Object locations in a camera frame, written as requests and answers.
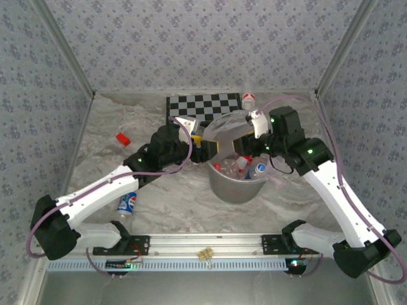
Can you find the white bottle red cap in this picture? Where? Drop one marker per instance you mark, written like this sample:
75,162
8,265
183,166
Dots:
241,162

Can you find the blue white label bottle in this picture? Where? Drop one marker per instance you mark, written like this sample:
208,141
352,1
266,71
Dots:
259,169

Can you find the clear bottle red white label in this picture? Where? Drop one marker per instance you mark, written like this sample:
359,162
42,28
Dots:
249,101

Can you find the Pepsi bottle blue label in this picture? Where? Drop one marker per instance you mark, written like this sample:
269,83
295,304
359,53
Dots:
127,203

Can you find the black grey checkerboard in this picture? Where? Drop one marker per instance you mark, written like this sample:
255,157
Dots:
203,106

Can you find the red block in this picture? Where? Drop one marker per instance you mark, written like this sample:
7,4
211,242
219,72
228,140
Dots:
123,139

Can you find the brass binder clip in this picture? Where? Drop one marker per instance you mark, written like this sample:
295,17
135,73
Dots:
204,253

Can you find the grey metal panel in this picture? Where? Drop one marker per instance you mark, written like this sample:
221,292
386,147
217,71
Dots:
203,289

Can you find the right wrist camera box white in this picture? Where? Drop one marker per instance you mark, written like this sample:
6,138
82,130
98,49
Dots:
260,124

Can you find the aluminium back rail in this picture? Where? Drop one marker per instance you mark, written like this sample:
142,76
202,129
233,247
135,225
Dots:
143,91

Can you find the aluminium front rail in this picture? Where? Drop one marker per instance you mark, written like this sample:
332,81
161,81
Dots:
203,243

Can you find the aluminium frame post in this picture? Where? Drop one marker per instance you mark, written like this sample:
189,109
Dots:
66,47
343,47

